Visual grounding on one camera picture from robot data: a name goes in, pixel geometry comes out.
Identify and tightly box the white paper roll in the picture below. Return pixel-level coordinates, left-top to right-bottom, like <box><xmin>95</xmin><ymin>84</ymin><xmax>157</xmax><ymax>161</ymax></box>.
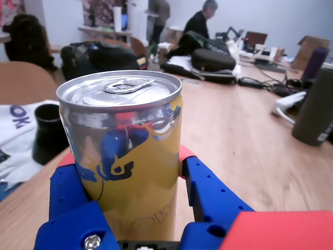
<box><xmin>113</xmin><ymin>6</ymin><xmax>123</xmax><ymax>32</ymax></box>

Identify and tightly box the black green jacket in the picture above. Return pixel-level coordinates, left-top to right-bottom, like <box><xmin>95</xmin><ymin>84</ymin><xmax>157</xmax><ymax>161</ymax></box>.
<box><xmin>166</xmin><ymin>30</ymin><xmax>229</xmax><ymax>59</ymax></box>

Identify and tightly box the black cable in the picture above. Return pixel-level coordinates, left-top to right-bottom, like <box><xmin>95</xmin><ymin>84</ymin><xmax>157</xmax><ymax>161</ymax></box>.
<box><xmin>262</xmin><ymin>66</ymin><xmax>308</xmax><ymax>97</ymax></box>

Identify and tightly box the black oval zipped case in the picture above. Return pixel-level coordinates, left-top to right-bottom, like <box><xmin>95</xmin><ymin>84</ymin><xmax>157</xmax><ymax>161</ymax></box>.
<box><xmin>191</xmin><ymin>48</ymin><xmax>237</xmax><ymax>72</ymax></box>

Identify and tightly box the purple bottle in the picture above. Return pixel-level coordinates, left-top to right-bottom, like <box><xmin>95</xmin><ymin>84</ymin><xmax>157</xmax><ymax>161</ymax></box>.
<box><xmin>301</xmin><ymin>47</ymin><xmax>329</xmax><ymax>81</ymax></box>

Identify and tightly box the brown cardboard box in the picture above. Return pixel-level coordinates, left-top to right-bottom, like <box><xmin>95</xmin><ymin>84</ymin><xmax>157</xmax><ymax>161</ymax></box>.
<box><xmin>291</xmin><ymin>35</ymin><xmax>330</xmax><ymax>71</ymax></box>

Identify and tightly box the white printed bag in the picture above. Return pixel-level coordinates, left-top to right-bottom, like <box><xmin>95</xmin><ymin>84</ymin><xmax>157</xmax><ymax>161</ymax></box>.
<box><xmin>0</xmin><ymin>99</ymin><xmax>61</xmax><ymax>201</ymax></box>

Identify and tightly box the dark NYU bottle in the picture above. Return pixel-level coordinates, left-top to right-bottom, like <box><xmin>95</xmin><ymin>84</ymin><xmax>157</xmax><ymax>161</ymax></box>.
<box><xmin>291</xmin><ymin>66</ymin><xmax>333</xmax><ymax>146</ymax></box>

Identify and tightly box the black power adapter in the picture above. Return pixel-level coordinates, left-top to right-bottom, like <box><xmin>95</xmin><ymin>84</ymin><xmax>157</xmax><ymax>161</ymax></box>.
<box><xmin>238</xmin><ymin>77</ymin><xmax>265</xmax><ymax>89</ymax></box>

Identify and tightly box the yellow energy drink can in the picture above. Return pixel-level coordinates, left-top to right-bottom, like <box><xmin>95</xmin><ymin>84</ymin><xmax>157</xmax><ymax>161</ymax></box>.
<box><xmin>56</xmin><ymin>69</ymin><xmax>183</xmax><ymax>242</ymax></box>

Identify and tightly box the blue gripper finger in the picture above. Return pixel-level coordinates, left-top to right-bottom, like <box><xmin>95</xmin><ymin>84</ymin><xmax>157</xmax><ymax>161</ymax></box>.
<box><xmin>35</xmin><ymin>152</ymin><xmax>118</xmax><ymax>250</ymax></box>
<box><xmin>178</xmin><ymin>144</ymin><xmax>255</xmax><ymax>230</ymax></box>

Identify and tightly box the seated person in black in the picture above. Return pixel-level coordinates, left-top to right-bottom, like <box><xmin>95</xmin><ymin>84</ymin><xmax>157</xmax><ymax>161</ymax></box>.
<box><xmin>183</xmin><ymin>0</ymin><xmax>219</xmax><ymax>40</ymax></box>

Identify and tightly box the brown wooden chair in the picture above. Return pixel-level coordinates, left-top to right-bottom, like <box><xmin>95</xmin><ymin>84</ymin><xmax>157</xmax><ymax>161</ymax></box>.
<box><xmin>0</xmin><ymin>61</ymin><xmax>58</xmax><ymax>105</ymax></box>
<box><xmin>130</xmin><ymin>36</ymin><xmax>148</xmax><ymax>57</ymax></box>

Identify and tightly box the black plastic cup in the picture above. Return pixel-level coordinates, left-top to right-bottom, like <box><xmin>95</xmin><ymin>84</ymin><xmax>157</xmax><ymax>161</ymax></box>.
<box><xmin>32</xmin><ymin>103</ymin><xmax>70</xmax><ymax>166</ymax></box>

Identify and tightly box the black backpack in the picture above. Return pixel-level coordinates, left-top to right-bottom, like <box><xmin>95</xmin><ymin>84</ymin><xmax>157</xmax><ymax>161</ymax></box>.
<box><xmin>60</xmin><ymin>40</ymin><xmax>149</xmax><ymax>81</ymax></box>

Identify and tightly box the standing person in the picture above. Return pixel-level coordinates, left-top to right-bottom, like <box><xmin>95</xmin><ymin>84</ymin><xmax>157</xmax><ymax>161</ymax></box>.
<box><xmin>148</xmin><ymin>0</ymin><xmax>171</xmax><ymax>46</ymax></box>

